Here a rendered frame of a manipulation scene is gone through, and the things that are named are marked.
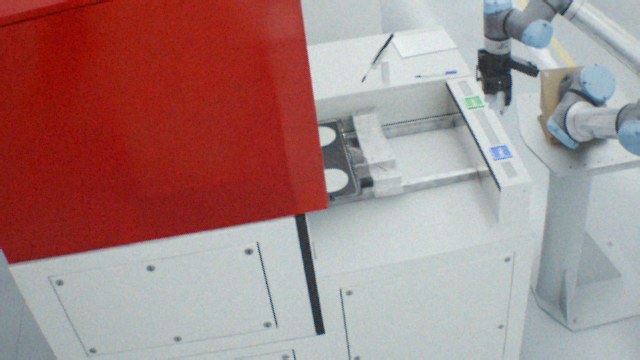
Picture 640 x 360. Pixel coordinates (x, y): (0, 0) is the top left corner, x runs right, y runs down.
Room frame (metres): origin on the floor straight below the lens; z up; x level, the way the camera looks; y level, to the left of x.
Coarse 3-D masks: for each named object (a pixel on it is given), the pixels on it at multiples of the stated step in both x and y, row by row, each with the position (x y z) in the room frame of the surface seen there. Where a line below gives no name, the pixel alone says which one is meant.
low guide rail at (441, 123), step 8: (432, 120) 2.06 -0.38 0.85; (440, 120) 2.06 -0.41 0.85; (448, 120) 2.05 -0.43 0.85; (384, 128) 2.05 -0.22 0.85; (392, 128) 2.05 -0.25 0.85; (400, 128) 2.04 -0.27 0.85; (408, 128) 2.04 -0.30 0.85; (416, 128) 2.04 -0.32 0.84; (424, 128) 2.05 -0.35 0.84; (432, 128) 2.05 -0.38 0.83; (440, 128) 2.05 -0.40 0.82; (352, 136) 2.03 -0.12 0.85; (392, 136) 2.04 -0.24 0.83; (400, 136) 2.04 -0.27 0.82; (352, 144) 2.03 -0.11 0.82
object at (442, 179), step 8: (472, 168) 1.80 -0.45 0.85; (424, 176) 1.79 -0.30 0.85; (432, 176) 1.79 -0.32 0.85; (440, 176) 1.78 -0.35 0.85; (448, 176) 1.78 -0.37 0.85; (456, 176) 1.78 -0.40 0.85; (464, 176) 1.78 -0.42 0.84; (472, 176) 1.78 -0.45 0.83; (408, 184) 1.77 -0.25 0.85; (416, 184) 1.77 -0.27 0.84; (424, 184) 1.77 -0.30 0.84; (432, 184) 1.77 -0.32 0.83; (440, 184) 1.77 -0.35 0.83; (448, 184) 1.78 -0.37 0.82; (368, 192) 1.76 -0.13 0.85; (336, 200) 1.76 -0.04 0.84; (344, 200) 1.76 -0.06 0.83; (352, 200) 1.76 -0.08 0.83; (360, 200) 1.76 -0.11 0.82
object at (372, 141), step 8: (376, 120) 2.06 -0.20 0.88; (360, 128) 2.03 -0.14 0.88; (368, 128) 2.02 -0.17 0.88; (376, 128) 2.02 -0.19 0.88; (360, 136) 1.99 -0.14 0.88; (368, 136) 1.98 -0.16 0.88; (376, 136) 1.98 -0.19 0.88; (384, 136) 1.97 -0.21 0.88; (360, 144) 1.95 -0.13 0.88; (368, 144) 1.94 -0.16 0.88; (376, 144) 1.94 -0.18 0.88; (384, 144) 1.93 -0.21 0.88; (368, 152) 1.90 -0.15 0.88; (376, 152) 1.90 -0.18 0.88; (384, 152) 1.89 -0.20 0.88; (368, 168) 1.83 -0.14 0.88; (392, 168) 1.81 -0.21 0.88; (400, 184) 1.74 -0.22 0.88; (376, 192) 1.73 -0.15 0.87; (384, 192) 1.73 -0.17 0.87; (392, 192) 1.73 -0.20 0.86; (400, 192) 1.73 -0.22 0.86
